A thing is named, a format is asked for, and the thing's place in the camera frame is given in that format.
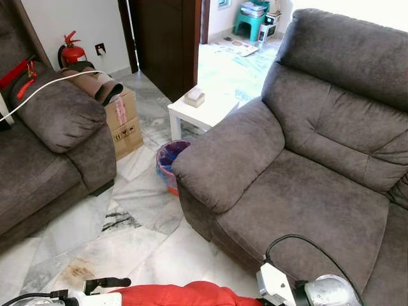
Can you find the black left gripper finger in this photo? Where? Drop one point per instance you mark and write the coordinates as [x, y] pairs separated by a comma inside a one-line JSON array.
[[105, 283]]

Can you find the red pillow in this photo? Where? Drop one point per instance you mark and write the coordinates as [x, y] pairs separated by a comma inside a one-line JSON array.
[[185, 296]]

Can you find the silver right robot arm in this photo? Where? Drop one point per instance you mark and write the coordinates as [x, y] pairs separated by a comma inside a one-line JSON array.
[[328, 292]]

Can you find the blue waste bin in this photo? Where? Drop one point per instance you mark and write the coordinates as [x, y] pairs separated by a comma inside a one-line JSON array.
[[167, 162]]

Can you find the brown cardboard box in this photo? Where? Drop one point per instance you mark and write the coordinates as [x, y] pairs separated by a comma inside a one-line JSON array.
[[124, 131]]

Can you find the white side table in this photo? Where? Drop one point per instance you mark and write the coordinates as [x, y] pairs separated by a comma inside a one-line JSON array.
[[210, 115]]

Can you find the brown rolled cloth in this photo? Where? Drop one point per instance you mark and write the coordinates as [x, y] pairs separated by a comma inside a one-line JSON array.
[[95, 83]]

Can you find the beige tissue box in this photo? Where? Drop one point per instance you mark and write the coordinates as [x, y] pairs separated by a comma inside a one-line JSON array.
[[194, 97]]

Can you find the red fire extinguisher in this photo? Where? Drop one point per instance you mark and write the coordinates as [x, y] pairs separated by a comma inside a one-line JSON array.
[[73, 54]]

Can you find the dark wooden door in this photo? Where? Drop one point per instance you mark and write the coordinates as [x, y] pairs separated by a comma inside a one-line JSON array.
[[166, 44]]

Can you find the printed paper sheet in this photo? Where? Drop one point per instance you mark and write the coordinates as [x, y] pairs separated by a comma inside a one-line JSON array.
[[236, 47]]

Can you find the green plastic stool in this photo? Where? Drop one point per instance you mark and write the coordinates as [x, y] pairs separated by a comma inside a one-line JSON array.
[[247, 24]]

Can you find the small white appliance box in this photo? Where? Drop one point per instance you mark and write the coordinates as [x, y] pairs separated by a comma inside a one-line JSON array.
[[268, 32]]

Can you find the stack of books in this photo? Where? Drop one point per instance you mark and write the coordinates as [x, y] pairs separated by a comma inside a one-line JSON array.
[[254, 8]]

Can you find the black wall socket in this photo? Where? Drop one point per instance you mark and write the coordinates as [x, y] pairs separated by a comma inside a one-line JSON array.
[[100, 49]]

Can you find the dark wooden frame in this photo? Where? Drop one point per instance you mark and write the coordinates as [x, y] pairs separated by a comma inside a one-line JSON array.
[[32, 32]]

